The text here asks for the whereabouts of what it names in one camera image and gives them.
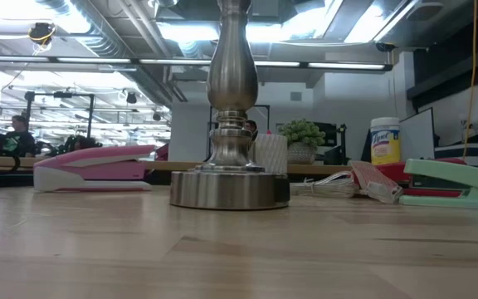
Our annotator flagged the black white striped box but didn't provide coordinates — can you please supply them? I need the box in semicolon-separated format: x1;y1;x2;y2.
433;142;478;170

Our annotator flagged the mint green stapler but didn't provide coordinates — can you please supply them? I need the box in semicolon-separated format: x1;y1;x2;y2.
398;158;478;211

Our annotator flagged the long ceiling light bar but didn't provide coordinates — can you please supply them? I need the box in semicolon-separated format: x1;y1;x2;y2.
0;53;392;72

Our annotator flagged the pink stapler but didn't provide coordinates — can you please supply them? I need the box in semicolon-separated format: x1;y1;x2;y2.
32;144;158;194

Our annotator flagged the white textured pen cup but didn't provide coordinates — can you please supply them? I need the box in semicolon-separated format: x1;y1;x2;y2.
254;132;289;175

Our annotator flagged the person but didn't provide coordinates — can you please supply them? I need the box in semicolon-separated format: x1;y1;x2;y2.
244;119;260;143
50;134;104;158
0;115;37;159

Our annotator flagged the orange wooden desk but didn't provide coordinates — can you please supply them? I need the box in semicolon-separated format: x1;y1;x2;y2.
0;154;363;178

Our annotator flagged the black hanging ceiling device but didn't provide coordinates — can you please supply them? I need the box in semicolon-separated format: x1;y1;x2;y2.
27;22;57;46

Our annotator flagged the white board panel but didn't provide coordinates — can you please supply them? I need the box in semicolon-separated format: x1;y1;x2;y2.
399;108;437;164

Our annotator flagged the yellow cable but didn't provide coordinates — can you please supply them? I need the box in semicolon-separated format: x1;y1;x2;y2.
461;0;478;161

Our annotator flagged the green potted succulent plant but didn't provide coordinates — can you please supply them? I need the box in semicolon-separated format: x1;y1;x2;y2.
277;118;327;165

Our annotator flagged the clear wire bundle pink tag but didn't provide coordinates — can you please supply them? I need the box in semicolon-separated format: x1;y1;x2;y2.
289;160;405;205

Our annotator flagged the yellow Lysol wipes canister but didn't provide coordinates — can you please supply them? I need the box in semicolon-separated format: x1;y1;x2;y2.
369;116;402;167

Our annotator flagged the silver metal lamp base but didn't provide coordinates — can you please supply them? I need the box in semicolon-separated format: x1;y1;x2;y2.
168;0;292;211

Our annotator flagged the red stapler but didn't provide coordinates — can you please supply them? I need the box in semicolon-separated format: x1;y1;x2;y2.
378;156;469;199

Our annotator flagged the black ceiling camera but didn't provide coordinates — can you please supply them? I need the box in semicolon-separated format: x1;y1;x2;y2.
375;41;398;54

